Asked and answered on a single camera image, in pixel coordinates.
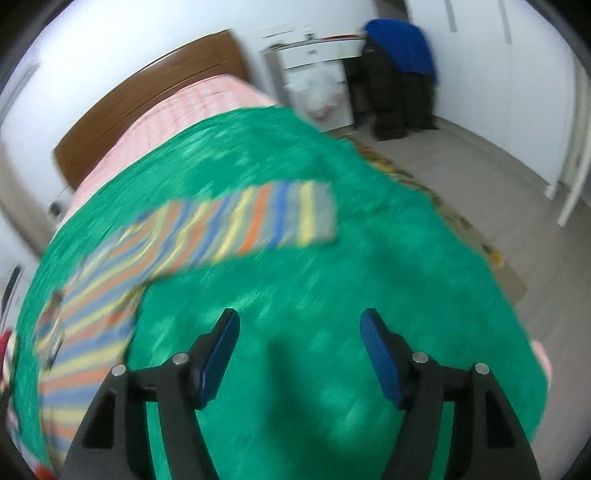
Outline striped multicolour small pants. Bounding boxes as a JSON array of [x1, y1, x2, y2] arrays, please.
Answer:
[[32, 181, 339, 467]]

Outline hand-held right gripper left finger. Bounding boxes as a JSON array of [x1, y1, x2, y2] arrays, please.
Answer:
[[60, 308, 241, 480]]

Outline blue jacket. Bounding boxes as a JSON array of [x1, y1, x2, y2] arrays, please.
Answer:
[[362, 18, 439, 84]]

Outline white wardrobe doors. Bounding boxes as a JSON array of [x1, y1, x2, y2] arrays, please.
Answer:
[[404, 0, 583, 195]]

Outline white door frame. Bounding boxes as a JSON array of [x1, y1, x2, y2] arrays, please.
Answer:
[[545, 60, 591, 227]]

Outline patterned floor rug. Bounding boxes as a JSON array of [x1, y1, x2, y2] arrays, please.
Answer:
[[344, 136, 529, 305]]

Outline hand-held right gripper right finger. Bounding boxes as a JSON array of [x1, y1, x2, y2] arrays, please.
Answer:
[[359, 308, 542, 480]]

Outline white cabinet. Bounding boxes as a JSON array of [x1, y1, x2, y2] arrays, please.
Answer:
[[0, 222, 33, 324]]

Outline brown wooden headboard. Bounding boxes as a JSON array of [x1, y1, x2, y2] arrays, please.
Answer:
[[53, 28, 250, 191]]

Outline green blanket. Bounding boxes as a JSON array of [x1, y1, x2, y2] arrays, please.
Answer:
[[9, 107, 549, 480]]

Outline white plastic bag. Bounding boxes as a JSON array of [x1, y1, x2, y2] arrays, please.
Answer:
[[295, 69, 346, 123]]

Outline white desk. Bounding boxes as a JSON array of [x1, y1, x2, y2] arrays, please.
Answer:
[[261, 32, 370, 132]]

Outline pink striped bed sheet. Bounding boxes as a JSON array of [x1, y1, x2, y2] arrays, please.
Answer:
[[65, 74, 553, 388]]

